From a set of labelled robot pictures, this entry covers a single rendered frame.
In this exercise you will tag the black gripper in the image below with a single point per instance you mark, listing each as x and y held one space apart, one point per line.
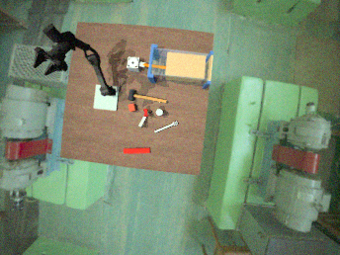
54 55

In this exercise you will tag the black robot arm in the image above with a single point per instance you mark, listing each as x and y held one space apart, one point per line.
68 41

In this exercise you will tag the grey cylinder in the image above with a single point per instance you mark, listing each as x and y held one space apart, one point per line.
159 112

